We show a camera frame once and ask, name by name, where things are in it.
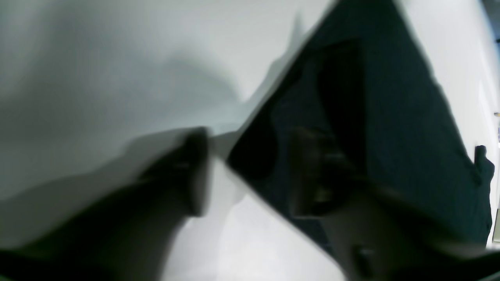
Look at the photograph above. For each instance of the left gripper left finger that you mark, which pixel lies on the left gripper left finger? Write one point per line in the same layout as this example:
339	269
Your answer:
127	235

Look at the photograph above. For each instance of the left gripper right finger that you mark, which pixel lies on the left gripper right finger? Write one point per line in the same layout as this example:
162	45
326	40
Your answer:
376	235

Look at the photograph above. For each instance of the black T-shirt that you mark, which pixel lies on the black T-shirt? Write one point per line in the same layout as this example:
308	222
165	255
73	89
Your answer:
361	79

